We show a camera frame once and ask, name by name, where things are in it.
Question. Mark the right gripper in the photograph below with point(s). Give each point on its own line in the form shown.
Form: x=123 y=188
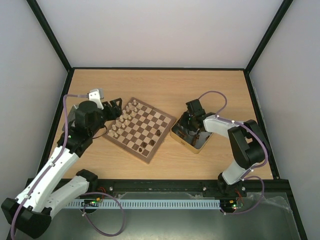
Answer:
x=189 y=122

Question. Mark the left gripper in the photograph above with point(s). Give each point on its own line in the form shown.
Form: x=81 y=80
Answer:
x=117 y=111

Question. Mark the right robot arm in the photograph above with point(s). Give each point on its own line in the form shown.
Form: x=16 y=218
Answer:
x=249 y=147

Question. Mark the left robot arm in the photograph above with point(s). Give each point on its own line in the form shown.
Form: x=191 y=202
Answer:
x=33 y=209

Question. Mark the dark pieces in tin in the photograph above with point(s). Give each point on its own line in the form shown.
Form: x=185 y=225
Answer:
x=195 y=139

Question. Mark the wooden chess board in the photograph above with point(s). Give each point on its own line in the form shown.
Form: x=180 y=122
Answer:
x=138 y=124

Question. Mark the gold metal tin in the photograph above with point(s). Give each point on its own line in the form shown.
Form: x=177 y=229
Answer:
x=174 y=135

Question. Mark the tin lid on table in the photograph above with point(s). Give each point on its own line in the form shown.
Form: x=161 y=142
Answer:
x=71 y=116

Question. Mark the blue cable duct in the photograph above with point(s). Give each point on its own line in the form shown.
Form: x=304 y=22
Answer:
x=147 y=204

